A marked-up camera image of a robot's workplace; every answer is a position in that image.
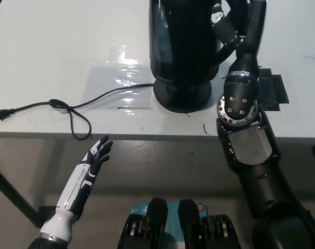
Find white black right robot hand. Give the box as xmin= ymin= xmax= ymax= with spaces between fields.
xmin=210 ymin=0 xmax=268 ymax=57

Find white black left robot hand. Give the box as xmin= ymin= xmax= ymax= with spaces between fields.
xmin=55 ymin=134 xmax=114 ymax=216

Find black electric kettle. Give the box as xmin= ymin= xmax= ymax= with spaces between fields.
xmin=148 ymin=0 xmax=239 ymax=82

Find black robot torso teal tops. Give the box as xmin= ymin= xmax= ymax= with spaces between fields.
xmin=117 ymin=197 xmax=242 ymax=249

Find black round kettle base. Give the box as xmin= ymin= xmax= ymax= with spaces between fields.
xmin=153 ymin=77 xmax=212 ymax=114

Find black tape patch on table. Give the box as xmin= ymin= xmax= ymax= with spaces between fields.
xmin=256 ymin=67 xmax=289 ymax=113

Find large clear plastic sheet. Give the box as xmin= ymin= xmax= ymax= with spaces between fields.
xmin=82 ymin=67 xmax=154 ymax=111

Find black metal table leg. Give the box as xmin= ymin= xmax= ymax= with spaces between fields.
xmin=0 ymin=145 xmax=44 ymax=229

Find small clear tape piece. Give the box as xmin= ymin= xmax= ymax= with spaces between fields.
xmin=107 ymin=45 xmax=142 ymax=68

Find black power cord with plug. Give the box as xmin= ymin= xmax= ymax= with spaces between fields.
xmin=0 ymin=83 xmax=155 ymax=141

